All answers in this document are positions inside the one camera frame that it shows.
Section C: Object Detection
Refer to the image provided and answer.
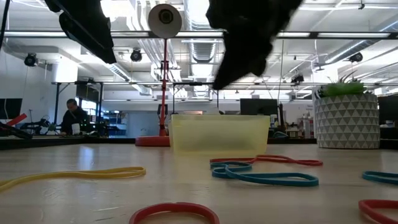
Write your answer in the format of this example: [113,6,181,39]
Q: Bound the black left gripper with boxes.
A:
[43,0,118,65]

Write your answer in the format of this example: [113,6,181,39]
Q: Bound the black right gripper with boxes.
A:
[205,0,304,91]

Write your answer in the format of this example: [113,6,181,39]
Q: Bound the blue rubber band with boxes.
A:
[361,170,398,185]
[210,161,320,188]

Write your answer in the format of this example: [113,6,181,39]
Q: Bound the yellow plastic bin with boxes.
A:
[169,113,271,157]

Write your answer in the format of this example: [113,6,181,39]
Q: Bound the red rubber band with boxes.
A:
[128,202,221,224]
[209,154,324,167]
[358,198,398,224]

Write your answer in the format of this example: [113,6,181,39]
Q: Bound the yellow rubber band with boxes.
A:
[0,166,147,194]

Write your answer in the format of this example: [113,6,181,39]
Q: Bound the overhead light bar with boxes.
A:
[0,30,398,40]

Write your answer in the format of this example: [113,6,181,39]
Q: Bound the black computer monitor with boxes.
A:
[239,98,279,116]
[0,98,23,120]

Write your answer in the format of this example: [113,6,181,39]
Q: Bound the person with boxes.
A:
[60,98,91,136]

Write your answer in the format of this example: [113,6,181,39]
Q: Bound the red desk lamp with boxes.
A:
[134,3,183,147]

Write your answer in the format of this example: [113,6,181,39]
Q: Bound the green plant in patterned pot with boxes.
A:
[313,70,381,149]

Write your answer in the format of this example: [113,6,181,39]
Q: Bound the black background rig frame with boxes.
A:
[51,80,105,136]

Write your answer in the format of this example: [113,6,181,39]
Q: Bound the black aluminium table frame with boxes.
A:
[0,133,398,151]

